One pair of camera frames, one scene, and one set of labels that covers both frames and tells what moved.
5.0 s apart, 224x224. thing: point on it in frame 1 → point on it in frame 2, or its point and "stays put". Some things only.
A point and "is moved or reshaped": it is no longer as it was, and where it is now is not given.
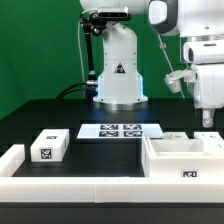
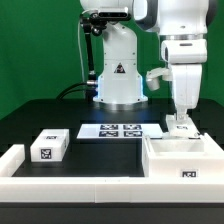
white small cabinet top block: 51,145 stays put
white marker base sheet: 118,130 stays put
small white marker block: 175,136 is moved or reshaped
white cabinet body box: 181,158 stays put
